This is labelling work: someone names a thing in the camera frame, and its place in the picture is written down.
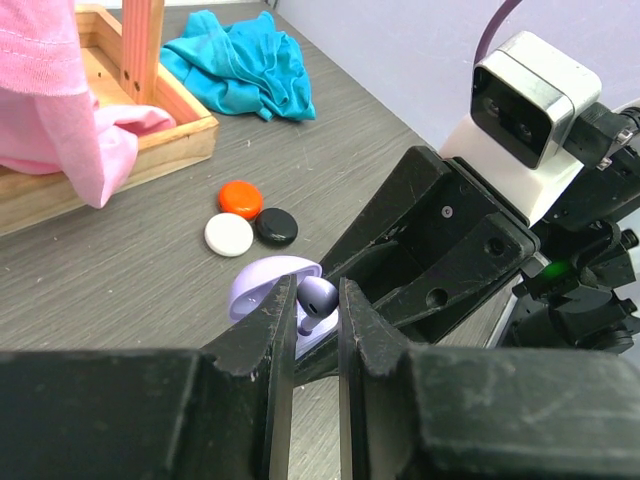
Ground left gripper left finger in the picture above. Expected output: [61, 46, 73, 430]
[1, 276, 296, 479]

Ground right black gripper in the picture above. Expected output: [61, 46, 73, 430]
[292, 145, 542, 387]

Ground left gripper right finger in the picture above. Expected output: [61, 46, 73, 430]
[338, 279, 639, 479]

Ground purple earbud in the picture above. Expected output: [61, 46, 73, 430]
[297, 276, 339, 336]

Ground black earbud charging case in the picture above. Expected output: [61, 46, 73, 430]
[254, 208, 299, 247]

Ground white earbud charging case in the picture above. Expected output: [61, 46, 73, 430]
[204, 213, 254, 257]

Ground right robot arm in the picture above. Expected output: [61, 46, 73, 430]
[321, 146, 639, 348]

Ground teal crumpled shirt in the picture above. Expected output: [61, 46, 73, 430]
[160, 10, 316, 122]

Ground pink shirt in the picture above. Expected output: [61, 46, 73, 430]
[1, 1, 176, 208]

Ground wooden clothes rack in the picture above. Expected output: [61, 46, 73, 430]
[1, 1, 218, 234]

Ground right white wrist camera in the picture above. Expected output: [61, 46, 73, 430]
[439, 31, 602, 225]

